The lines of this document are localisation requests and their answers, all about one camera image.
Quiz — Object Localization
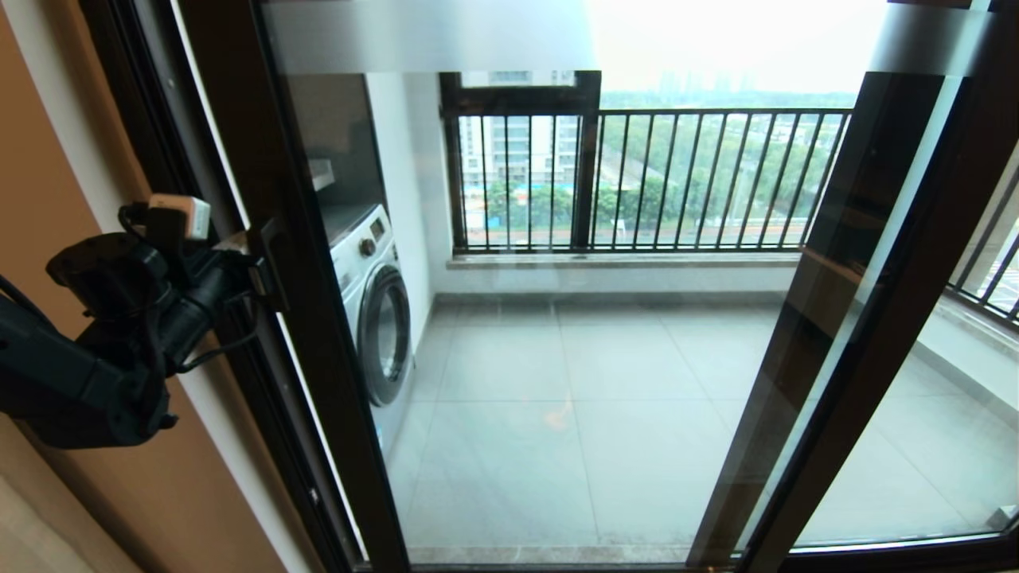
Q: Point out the black side railing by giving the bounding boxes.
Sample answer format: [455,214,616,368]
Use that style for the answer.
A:
[947,159,1019,329]

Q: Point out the dark window frame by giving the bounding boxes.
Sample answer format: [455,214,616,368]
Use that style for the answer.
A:
[438,71,603,252]

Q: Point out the dark framed sliding glass door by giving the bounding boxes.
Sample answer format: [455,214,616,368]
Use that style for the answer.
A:
[179,0,1019,573]

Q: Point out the black balcony railing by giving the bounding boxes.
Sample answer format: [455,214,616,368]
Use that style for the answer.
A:
[442,107,853,255]

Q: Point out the thin black camera cable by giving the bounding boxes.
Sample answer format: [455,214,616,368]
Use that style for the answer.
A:
[171,296,264,375]

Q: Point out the stone window sill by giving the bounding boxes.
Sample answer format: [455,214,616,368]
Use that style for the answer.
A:
[931,294,1019,361]
[446,249,803,271]

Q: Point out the beige curtain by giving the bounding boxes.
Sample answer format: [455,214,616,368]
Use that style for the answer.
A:
[0,426,140,573]

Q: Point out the white front-load washing machine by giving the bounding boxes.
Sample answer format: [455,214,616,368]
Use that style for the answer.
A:
[318,204,416,458]

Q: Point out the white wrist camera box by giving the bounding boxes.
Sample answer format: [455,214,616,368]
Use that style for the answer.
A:
[148,193,213,242]

